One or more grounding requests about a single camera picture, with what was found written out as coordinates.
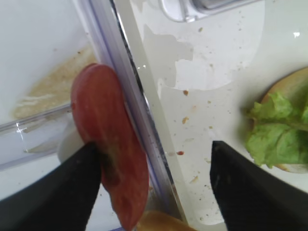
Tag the red tomato slice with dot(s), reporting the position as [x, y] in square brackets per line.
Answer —
[100, 115]

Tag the toasted bun top half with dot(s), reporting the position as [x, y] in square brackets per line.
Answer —
[158, 221]

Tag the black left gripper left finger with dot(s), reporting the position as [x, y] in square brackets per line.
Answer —
[61, 201]

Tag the bottom bun half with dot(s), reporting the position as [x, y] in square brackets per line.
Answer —
[291, 87]

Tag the clear tomato pusher track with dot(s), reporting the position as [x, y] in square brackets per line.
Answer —
[33, 137]

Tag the metal tray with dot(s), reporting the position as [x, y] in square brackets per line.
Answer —
[205, 72]

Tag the white tomato pusher block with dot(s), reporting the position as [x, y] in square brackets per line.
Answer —
[71, 142]

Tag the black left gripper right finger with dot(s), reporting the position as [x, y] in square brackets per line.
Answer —
[250, 199]

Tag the clear left front stop rail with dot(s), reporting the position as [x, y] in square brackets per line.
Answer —
[112, 30]

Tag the green lettuce leaf on bun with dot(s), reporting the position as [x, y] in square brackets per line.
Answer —
[280, 131]

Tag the clear plastic salad container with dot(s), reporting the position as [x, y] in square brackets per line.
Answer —
[186, 11]

